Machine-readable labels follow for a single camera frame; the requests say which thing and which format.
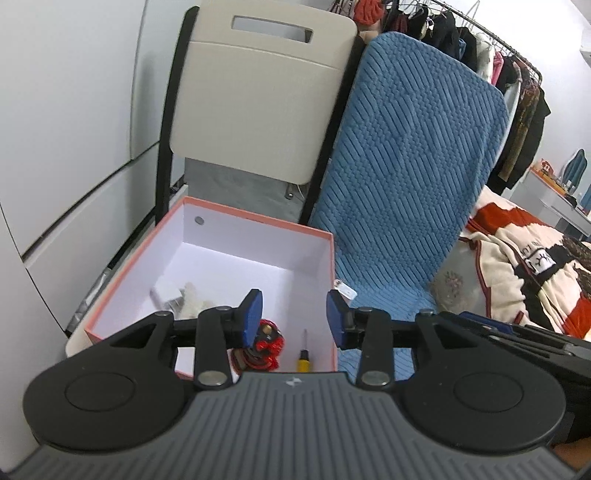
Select white box with orange rim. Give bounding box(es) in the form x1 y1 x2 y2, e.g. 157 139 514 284
84 196 339 381

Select red cable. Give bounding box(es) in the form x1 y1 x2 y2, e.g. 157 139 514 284
231 318 285 373

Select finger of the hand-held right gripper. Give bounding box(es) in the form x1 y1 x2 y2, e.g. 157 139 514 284
438 311 563 352

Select teal rounded object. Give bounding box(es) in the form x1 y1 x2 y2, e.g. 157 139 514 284
566 148 590 195

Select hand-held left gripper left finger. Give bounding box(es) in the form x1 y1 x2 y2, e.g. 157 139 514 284
108 288 265 389

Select white desk with items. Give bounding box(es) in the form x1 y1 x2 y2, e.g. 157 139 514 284
522 166 591 241

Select red white black printed blanket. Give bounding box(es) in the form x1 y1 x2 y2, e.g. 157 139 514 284
462 188 591 343

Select beige floral bed sheet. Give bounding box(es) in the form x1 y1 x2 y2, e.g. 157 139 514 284
427 231 486 320

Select white plug charger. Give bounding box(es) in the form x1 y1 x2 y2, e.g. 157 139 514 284
150 286 185 315

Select yellow handled screwdriver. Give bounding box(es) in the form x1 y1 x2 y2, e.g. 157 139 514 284
295 329 313 373

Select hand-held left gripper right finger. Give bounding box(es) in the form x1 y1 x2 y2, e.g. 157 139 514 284
325 290 482 389

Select blue quilted cushion cover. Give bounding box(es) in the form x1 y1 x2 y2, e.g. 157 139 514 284
307 32 511 382

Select beige folding chair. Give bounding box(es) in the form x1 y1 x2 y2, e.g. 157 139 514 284
65 6 365 359

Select white fluffy scrunchie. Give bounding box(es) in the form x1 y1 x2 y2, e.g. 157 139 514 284
178 282 219 320

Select metal clothes rack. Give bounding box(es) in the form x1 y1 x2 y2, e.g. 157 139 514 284
416 0 544 86

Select white wardrobe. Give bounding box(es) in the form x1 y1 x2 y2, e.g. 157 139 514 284
0 0 200 462

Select row of hanging clothes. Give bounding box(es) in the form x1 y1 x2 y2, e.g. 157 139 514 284
330 0 553 195

